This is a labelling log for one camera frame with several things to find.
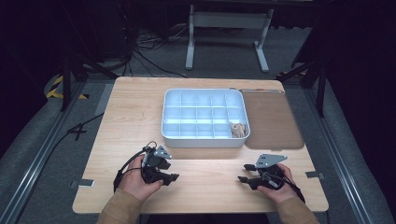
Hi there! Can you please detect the grey tape piece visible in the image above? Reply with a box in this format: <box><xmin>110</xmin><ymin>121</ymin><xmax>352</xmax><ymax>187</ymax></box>
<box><xmin>305</xmin><ymin>171</ymin><xmax>325</xmax><ymax>180</ymax></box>
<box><xmin>70</xmin><ymin>178</ymin><xmax>95</xmax><ymax>189</ymax></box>

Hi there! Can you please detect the metal floor rail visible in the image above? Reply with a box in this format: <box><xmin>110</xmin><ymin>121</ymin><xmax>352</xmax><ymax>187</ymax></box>
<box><xmin>303</xmin><ymin>88</ymin><xmax>375</xmax><ymax>224</ymax></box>
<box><xmin>0</xmin><ymin>82</ymin><xmax>87</xmax><ymax>224</ymax></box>

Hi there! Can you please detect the white divided storage box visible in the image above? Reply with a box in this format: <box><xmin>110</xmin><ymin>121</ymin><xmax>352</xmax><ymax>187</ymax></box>
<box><xmin>161</xmin><ymin>88</ymin><xmax>251</xmax><ymax>148</ymax></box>

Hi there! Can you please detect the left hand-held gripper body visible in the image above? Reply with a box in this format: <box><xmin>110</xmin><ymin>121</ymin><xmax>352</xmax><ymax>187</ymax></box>
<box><xmin>141</xmin><ymin>145</ymin><xmax>173</xmax><ymax>185</ymax></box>

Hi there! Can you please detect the thin metal rod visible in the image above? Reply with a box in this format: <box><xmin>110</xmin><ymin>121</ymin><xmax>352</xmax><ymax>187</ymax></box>
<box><xmin>229</xmin><ymin>88</ymin><xmax>286</xmax><ymax>95</ymax></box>

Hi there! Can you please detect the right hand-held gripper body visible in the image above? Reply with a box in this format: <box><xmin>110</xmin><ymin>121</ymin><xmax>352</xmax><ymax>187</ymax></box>
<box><xmin>255</xmin><ymin>154</ymin><xmax>289</xmax><ymax>190</ymax></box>

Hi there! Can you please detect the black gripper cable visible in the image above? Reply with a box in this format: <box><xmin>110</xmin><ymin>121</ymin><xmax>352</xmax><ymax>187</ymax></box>
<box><xmin>113</xmin><ymin>141</ymin><xmax>158</xmax><ymax>192</ymax></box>
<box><xmin>267</xmin><ymin>172</ymin><xmax>306</xmax><ymax>203</ymax></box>

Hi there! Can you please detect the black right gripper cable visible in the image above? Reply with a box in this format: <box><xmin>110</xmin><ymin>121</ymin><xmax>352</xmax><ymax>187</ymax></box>
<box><xmin>267</xmin><ymin>172</ymin><xmax>306</xmax><ymax>203</ymax></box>

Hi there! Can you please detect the yellow and black floor tape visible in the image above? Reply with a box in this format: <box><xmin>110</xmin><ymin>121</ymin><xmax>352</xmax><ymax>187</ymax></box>
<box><xmin>46</xmin><ymin>75</ymin><xmax>90</xmax><ymax>101</ymax></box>

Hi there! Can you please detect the white metal desk frame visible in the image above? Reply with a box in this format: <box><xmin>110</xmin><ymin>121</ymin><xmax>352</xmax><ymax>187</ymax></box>
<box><xmin>185</xmin><ymin>4</ymin><xmax>275</xmax><ymax>73</ymax></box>

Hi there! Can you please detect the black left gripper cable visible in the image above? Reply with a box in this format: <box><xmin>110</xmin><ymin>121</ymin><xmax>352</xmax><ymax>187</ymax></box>
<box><xmin>113</xmin><ymin>141</ymin><xmax>158</xmax><ymax>192</ymax></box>

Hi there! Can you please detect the bundle of black cables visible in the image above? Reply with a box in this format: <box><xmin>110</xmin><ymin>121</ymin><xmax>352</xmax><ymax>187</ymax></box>
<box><xmin>120</xmin><ymin>18</ymin><xmax>188</xmax><ymax>78</ymax></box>

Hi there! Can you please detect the person's right hand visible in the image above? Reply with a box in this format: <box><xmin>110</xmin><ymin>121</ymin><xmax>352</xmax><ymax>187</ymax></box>
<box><xmin>256</xmin><ymin>163</ymin><xmax>298</xmax><ymax>204</ymax></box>

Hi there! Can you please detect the beige sock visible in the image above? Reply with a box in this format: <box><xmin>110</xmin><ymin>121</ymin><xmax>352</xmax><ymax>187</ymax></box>
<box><xmin>229</xmin><ymin>121</ymin><xmax>248</xmax><ymax>139</ymax></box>

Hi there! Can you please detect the black floor cable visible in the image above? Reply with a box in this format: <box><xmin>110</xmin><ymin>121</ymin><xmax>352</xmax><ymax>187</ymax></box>
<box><xmin>31</xmin><ymin>112</ymin><xmax>106</xmax><ymax>175</ymax></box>

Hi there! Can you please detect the person's left hand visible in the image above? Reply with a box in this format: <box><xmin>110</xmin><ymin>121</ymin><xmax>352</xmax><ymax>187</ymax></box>
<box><xmin>118</xmin><ymin>154</ymin><xmax>163</xmax><ymax>202</ymax></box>

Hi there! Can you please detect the black metal stand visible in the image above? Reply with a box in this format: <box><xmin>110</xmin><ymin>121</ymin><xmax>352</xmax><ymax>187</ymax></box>
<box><xmin>276</xmin><ymin>60</ymin><xmax>328</xmax><ymax>119</ymax></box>
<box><xmin>60</xmin><ymin>52</ymin><xmax>120</xmax><ymax>112</ymax></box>

